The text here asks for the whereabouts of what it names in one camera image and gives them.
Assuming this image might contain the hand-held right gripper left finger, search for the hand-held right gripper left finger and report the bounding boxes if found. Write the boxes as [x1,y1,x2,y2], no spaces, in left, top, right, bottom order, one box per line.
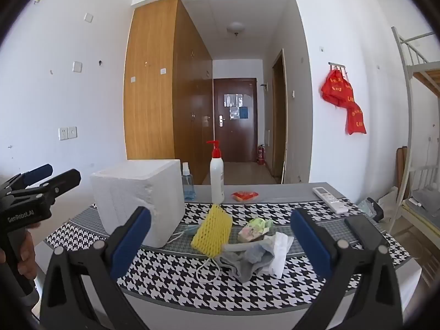
[39,206,152,330]

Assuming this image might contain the grey bedding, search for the grey bedding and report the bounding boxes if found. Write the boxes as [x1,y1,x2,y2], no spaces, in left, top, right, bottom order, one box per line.
[404,189,440,214]

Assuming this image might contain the white cloth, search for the white cloth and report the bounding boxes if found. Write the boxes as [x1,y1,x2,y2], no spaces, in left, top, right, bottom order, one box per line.
[268,232,294,277]

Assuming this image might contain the red snack packet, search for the red snack packet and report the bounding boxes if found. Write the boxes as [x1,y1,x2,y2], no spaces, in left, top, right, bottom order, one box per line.
[231,190,259,202]

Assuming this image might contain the blue spray bottle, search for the blue spray bottle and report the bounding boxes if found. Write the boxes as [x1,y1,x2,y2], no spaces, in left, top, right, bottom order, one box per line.
[181,162,196,200]

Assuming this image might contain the grey sock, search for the grey sock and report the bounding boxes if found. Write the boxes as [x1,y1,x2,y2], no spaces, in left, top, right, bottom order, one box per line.
[220,239,279,284]

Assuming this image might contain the red printed bag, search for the red printed bag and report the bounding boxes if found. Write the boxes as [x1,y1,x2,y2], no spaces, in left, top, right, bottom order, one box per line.
[345,101,367,135]
[321,69,354,109]

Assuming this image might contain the green floral tissue pack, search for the green floral tissue pack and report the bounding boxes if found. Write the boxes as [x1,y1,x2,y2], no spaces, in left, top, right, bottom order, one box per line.
[238,217,274,243]

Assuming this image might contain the person's left hand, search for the person's left hand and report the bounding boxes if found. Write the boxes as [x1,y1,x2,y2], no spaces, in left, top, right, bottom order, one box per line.
[15,222,41,281]

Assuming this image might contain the grey black pouch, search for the grey black pouch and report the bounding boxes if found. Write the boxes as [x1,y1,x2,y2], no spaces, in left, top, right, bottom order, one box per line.
[359,197,384,223]

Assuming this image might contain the blue face mask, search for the blue face mask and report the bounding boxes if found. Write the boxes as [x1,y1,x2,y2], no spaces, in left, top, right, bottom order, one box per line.
[167,225,226,287]

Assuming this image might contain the leaning wooden boards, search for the leaning wooden boards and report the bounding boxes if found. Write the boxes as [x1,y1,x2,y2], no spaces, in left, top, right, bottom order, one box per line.
[395,146,408,200]

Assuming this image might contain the dark brown entrance door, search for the dark brown entrance door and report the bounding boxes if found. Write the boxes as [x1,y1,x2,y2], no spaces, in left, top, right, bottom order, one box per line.
[212,77,258,163]

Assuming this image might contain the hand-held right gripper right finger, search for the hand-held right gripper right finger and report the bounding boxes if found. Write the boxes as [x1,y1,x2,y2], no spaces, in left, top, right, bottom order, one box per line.
[290,208,403,330]

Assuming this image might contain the white remote control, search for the white remote control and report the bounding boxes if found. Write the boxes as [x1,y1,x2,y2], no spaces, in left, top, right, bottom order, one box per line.
[312,186,348,214]

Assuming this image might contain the grey metal bunk bed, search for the grey metal bunk bed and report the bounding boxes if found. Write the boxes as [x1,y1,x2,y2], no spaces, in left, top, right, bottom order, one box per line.
[392,26,440,241]

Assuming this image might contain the wooden wardrobe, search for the wooden wardrobe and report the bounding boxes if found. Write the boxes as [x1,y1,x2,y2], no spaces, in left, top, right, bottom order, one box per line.
[124,0,214,184]

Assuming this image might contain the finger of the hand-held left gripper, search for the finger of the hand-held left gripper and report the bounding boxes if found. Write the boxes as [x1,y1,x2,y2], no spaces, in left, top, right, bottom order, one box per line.
[10,169,82,202]
[7,164,54,188]

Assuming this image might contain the yellow foam fruit net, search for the yellow foam fruit net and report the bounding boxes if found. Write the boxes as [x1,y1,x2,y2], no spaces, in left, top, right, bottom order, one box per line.
[190,203,233,258]

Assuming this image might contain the white red pump bottle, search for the white red pump bottle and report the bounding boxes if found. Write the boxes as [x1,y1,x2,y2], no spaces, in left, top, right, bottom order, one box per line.
[206,140,225,204]

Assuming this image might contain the houndstooth tablecloth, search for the houndstooth tablecloth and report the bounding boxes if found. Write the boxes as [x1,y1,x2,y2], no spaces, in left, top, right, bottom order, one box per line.
[45,201,411,317]

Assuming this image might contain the wooden side door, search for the wooden side door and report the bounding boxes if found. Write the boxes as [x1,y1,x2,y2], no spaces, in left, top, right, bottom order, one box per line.
[271,49,287,183]

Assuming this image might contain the grey door notice sheet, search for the grey door notice sheet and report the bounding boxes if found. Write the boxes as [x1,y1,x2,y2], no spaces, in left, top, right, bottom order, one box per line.
[223,93,243,108]

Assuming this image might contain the white foam box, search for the white foam box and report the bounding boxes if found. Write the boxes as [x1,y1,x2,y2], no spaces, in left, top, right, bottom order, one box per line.
[90,159,186,249]

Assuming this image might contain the white plastic bag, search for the white plastic bag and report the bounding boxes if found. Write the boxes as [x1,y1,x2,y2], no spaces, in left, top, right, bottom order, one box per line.
[378,187,399,210]

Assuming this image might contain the black phone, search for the black phone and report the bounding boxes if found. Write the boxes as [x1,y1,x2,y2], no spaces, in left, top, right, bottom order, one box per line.
[344,215,391,248]

